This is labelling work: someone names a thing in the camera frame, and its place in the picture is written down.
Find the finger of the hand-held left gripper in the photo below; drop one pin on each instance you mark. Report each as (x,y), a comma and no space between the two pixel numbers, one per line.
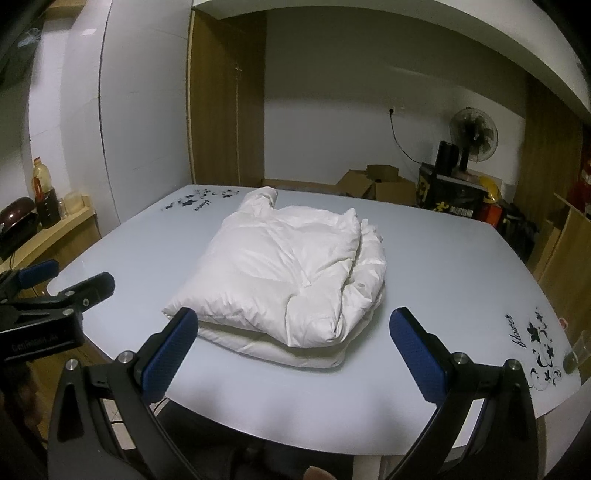
(87,288)
(37,273)

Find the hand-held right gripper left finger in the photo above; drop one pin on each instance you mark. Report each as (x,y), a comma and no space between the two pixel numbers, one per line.
(168,355)

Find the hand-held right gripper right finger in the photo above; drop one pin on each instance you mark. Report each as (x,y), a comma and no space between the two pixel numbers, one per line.
(415,360)

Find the white puffer jacket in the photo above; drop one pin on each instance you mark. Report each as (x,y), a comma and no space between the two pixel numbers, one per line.
(277,258)

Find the wooden counter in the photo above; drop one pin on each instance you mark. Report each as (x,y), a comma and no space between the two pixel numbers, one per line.
(60,240)

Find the dark red pot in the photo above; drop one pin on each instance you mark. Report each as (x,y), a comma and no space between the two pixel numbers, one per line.
(16,214)

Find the glass jar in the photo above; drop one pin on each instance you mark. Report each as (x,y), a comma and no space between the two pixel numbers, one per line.
(74,202)

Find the clear glass cup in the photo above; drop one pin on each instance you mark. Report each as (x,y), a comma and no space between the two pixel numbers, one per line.
(577,355)

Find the orange box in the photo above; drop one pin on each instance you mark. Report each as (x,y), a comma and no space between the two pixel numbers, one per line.
(489,213)

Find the black printed box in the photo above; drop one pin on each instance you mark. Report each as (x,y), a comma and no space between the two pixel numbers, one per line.
(450,196)

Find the black bag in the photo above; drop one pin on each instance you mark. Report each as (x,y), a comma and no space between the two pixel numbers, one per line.
(519,228)

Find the open cardboard box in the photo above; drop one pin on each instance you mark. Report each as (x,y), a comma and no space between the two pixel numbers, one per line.
(392,189)
(353,184)

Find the light wooden cabinet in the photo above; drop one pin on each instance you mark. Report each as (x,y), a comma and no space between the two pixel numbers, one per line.
(570,263)

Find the yellow helmet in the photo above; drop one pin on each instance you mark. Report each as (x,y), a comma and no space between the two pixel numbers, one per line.
(490,187)

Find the black cylinder speaker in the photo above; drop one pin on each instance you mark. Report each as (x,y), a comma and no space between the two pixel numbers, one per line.
(448,157)

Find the wooden wardrobe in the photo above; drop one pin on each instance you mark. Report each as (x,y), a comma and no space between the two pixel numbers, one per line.
(217,101)

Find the dark glass panel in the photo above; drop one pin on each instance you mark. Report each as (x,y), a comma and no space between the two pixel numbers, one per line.
(16,37)

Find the black standing fan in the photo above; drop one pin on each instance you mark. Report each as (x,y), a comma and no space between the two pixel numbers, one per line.
(473,127)

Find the red object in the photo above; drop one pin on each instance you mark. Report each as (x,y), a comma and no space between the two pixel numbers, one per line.
(582,184)

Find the dark wooden cabinet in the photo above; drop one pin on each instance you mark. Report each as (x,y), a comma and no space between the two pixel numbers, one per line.
(551,152)

